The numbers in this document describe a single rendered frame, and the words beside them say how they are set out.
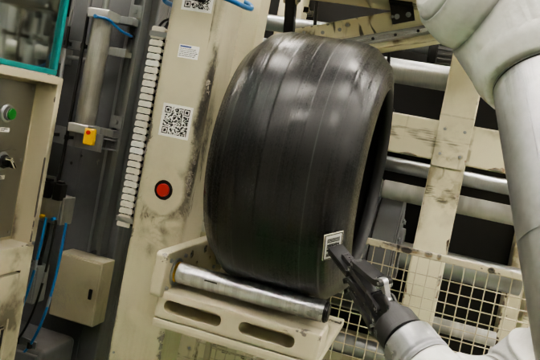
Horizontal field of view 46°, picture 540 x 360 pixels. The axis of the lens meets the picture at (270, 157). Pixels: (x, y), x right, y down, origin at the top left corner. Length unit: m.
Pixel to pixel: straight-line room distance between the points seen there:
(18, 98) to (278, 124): 0.56
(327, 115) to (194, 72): 0.40
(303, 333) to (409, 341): 0.34
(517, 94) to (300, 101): 0.66
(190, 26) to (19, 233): 0.59
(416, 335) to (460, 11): 0.56
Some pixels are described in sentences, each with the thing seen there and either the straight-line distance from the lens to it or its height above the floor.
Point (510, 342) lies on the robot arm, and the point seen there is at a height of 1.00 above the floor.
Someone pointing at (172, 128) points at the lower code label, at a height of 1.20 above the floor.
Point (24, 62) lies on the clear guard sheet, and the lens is 1.39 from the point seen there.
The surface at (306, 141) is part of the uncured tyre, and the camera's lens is 1.15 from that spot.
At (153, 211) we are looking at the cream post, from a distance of 1.48.
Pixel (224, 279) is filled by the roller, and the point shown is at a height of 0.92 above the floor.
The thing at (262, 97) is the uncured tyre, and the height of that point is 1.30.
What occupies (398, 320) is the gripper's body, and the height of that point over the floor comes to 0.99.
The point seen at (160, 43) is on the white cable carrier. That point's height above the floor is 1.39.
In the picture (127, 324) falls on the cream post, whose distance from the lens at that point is 1.56.
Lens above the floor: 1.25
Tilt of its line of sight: 3 degrees down
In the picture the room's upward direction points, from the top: 11 degrees clockwise
